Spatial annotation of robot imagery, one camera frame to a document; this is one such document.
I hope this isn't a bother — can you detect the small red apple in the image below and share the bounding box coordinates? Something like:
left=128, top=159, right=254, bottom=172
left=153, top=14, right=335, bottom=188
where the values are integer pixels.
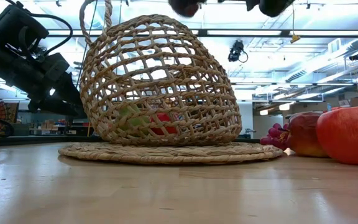
left=149, top=112, right=180, bottom=136

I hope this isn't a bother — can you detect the red apple with yellow stem pit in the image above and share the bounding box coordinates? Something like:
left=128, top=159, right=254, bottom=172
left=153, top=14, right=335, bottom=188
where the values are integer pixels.
left=315, top=105, right=358, bottom=166

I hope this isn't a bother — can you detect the green pear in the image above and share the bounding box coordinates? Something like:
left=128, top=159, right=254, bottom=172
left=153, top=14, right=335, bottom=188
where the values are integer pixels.
left=116, top=104, right=152, bottom=138

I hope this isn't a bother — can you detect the colourful wall picture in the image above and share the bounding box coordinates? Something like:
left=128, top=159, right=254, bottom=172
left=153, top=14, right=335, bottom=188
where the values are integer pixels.
left=0, top=101, right=20, bottom=136

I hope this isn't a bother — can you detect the purple grape bunch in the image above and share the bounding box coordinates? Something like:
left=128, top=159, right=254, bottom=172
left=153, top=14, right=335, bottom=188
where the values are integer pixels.
left=259, top=123, right=291, bottom=151

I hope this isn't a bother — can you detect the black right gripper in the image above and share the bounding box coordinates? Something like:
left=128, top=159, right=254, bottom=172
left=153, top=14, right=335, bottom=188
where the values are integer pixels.
left=246, top=0, right=295, bottom=18

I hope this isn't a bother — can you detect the black metal table frame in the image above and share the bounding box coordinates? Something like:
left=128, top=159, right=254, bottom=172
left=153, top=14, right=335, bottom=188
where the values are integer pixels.
left=0, top=134, right=260, bottom=149

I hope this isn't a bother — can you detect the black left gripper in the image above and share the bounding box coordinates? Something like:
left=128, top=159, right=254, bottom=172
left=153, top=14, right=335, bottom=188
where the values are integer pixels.
left=26, top=52, right=88, bottom=119

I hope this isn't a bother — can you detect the storage shelf with goods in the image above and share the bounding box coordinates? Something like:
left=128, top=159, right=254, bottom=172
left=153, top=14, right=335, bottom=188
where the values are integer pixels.
left=28, top=118, right=77, bottom=136

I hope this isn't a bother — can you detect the black hanging camera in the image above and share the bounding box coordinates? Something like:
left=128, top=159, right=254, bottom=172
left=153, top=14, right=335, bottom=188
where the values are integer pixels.
left=227, top=39, right=249, bottom=63

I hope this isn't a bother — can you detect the woven straw basket with handles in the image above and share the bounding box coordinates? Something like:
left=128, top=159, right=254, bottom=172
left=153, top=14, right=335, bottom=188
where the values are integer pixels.
left=57, top=0, right=284, bottom=166

